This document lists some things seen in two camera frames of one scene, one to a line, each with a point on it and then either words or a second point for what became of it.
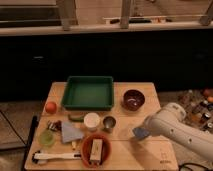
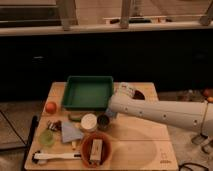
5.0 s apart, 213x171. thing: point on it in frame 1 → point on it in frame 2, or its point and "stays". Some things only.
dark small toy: (56, 126) stays
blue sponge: (140, 131) → (110, 112)
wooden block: (96, 151) stays
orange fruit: (50, 107) stays
